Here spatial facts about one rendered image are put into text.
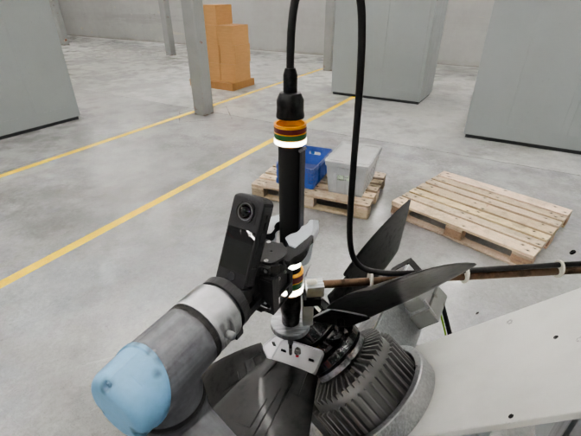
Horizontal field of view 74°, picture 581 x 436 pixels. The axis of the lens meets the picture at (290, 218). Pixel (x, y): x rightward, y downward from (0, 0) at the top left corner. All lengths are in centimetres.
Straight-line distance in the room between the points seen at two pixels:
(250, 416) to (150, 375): 31
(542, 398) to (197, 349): 48
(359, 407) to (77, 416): 178
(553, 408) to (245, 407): 44
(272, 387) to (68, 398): 183
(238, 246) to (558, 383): 48
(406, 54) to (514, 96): 243
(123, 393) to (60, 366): 223
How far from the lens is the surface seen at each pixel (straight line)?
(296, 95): 50
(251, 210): 46
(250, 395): 71
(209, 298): 44
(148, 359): 40
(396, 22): 774
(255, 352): 90
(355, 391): 78
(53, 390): 252
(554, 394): 68
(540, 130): 608
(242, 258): 47
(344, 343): 79
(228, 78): 880
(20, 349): 283
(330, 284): 65
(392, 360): 80
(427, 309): 99
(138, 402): 39
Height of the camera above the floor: 179
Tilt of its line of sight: 30 degrees down
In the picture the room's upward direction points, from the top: straight up
